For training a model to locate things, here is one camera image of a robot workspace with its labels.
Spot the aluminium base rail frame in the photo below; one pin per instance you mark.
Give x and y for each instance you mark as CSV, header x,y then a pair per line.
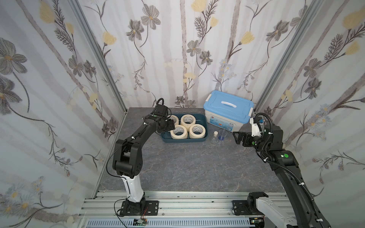
x,y
173,210

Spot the cream masking tape roll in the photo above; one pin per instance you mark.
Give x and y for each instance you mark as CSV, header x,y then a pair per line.
x,y
179,133
197,131
175,119
187,121

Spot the blue lidded storage box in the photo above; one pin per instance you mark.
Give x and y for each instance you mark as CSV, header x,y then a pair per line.
x,y
227,111

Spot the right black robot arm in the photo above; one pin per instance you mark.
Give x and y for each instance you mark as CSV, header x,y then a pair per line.
x,y
266,138

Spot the small clear bottle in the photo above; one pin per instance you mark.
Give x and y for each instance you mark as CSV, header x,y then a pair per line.
x,y
215,139

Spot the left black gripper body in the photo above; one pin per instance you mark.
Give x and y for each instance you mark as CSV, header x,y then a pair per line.
x,y
167,125

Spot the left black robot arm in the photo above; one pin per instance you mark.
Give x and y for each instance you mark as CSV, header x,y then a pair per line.
x,y
128,157

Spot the teal plastic storage tray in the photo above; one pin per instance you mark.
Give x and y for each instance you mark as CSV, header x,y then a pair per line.
x,y
200,119

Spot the small circuit board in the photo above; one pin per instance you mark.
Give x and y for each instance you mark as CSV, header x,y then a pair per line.
x,y
140,222

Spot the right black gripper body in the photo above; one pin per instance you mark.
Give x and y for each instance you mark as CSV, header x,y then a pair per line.
x,y
241,138

